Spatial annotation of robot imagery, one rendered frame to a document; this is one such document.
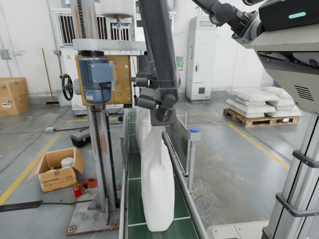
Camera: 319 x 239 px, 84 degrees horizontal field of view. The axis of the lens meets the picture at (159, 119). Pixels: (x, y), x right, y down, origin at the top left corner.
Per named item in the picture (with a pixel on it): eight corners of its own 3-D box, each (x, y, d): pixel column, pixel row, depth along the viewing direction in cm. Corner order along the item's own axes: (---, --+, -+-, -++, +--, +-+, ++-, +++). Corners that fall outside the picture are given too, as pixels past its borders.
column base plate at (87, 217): (120, 228, 145) (118, 210, 138) (65, 236, 139) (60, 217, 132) (122, 186, 191) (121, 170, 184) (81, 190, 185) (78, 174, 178)
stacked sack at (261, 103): (266, 107, 338) (268, 100, 333) (244, 107, 336) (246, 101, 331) (248, 98, 399) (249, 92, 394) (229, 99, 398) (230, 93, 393)
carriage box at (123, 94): (132, 104, 120) (130, 55, 109) (80, 106, 115) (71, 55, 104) (132, 96, 143) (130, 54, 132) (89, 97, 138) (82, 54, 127)
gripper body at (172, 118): (149, 110, 71) (150, 101, 64) (173, 109, 73) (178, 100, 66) (150, 125, 69) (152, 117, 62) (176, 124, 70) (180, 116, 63)
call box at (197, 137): (201, 140, 123) (201, 132, 121) (189, 141, 122) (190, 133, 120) (196, 135, 131) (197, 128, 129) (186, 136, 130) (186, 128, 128)
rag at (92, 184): (95, 190, 185) (95, 188, 183) (77, 192, 182) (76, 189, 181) (98, 177, 205) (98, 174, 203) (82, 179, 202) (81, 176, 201)
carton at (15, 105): (18, 113, 410) (13, 97, 396) (-2, 115, 401) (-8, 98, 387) (29, 106, 465) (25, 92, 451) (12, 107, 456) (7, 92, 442)
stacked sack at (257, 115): (265, 118, 347) (267, 112, 342) (245, 119, 340) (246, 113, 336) (245, 108, 408) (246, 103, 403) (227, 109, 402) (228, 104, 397)
